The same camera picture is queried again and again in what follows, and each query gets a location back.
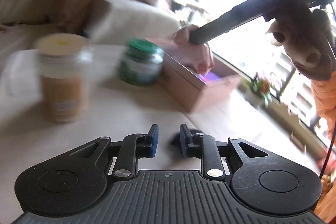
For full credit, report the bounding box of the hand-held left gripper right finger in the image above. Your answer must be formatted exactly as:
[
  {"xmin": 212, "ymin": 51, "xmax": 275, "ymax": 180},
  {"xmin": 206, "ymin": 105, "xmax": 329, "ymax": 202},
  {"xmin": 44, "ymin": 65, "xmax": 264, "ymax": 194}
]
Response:
[{"xmin": 180, "ymin": 124, "xmax": 269, "ymax": 179}]

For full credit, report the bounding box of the potted plant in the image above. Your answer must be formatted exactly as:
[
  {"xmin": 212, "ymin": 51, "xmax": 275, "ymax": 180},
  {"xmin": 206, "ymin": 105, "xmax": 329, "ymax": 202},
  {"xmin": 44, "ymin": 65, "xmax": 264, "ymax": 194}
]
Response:
[{"xmin": 248, "ymin": 74, "xmax": 274, "ymax": 109}]

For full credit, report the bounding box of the green lid glass jar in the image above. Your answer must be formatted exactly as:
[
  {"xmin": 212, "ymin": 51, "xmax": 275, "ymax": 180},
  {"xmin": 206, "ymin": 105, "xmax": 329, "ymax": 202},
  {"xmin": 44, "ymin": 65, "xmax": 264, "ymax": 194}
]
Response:
[{"xmin": 118, "ymin": 39, "xmax": 164, "ymax": 86}]

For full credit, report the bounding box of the lavender fluffy headband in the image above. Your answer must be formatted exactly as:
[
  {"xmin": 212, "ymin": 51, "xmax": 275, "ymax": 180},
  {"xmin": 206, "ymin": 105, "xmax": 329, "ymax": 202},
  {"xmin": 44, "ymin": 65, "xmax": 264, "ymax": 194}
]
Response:
[{"xmin": 193, "ymin": 73, "xmax": 227, "ymax": 84}]

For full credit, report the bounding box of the pink cardboard box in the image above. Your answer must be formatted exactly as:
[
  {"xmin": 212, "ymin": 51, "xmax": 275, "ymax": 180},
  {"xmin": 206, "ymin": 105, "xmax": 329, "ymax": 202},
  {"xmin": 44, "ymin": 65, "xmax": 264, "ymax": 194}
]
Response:
[{"xmin": 157, "ymin": 38, "xmax": 242, "ymax": 113}]

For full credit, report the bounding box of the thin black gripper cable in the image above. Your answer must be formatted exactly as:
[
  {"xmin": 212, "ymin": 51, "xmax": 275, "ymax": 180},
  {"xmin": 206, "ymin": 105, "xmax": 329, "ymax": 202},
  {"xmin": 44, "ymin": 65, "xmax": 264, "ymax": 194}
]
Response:
[{"xmin": 319, "ymin": 36, "xmax": 336, "ymax": 178}]

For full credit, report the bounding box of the clear plastic jar cream lid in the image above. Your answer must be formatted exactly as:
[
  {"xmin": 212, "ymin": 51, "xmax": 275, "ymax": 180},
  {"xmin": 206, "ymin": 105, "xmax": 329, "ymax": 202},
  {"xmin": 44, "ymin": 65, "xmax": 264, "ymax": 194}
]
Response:
[{"xmin": 35, "ymin": 34, "xmax": 90, "ymax": 123}]

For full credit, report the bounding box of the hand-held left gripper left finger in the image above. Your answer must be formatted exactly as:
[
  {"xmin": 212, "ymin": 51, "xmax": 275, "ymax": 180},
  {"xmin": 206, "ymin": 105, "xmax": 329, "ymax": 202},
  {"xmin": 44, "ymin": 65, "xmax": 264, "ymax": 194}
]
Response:
[{"xmin": 70, "ymin": 124, "xmax": 159, "ymax": 179}]

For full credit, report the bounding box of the brown plush monkey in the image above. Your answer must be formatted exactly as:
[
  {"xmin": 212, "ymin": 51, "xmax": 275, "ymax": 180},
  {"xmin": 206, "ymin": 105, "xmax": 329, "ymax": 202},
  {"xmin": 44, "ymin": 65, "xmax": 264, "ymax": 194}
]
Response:
[{"xmin": 265, "ymin": 9, "xmax": 336, "ymax": 222}]

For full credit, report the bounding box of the person's right hand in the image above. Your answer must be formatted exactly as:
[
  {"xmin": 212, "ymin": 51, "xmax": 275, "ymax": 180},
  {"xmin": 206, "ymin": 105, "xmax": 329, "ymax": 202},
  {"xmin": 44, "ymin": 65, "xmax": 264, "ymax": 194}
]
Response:
[{"xmin": 173, "ymin": 25, "xmax": 214, "ymax": 73}]

